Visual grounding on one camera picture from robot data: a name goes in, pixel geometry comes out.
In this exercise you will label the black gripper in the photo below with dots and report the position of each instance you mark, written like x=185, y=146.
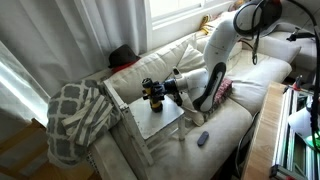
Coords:
x=170, y=86

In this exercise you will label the black and yellow torch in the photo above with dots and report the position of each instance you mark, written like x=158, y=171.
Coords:
x=156, y=106

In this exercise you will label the Franka robot arm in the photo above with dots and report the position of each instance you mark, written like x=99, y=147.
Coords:
x=216, y=46

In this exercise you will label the red cloth under hat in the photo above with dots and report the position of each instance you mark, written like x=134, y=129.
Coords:
x=121, y=67

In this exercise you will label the beige throw pillow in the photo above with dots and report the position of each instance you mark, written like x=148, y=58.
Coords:
x=193, y=58

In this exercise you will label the black hat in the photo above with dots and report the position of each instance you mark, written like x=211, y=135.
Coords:
x=122, y=55

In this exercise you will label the dark remote control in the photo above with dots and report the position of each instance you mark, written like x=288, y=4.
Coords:
x=203, y=138

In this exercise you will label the red patterned cloth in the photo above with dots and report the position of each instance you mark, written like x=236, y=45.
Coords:
x=226, y=88

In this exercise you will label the grey striped cloth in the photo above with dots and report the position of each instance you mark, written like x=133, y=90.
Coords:
x=90, y=123

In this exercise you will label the floral quilt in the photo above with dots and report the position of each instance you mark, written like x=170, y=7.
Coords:
x=206, y=25

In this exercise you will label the beige fabric sofa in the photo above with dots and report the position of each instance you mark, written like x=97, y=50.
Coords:
x=206, y=156

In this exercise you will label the grey patterned blanket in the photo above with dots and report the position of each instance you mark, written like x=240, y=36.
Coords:
x=63, y=106

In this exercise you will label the wooden desk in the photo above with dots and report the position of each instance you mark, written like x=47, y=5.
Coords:
x=263, y=140

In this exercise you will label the white opaque curtain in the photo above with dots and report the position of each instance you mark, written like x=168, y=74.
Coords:
x=50, y=40

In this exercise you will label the sheer white curtain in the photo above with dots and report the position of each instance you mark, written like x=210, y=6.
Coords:
x=20, y=90

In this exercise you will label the white lamp shade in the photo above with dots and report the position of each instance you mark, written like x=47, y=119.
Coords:
x=300, y=123

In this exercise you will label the white window frame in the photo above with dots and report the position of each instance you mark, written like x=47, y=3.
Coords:
x=176, y=23

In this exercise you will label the aluminium frame rack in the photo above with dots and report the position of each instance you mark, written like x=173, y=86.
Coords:
x=283, y=133

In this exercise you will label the black camera stand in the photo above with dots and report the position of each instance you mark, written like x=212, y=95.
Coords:
x=301, y=35

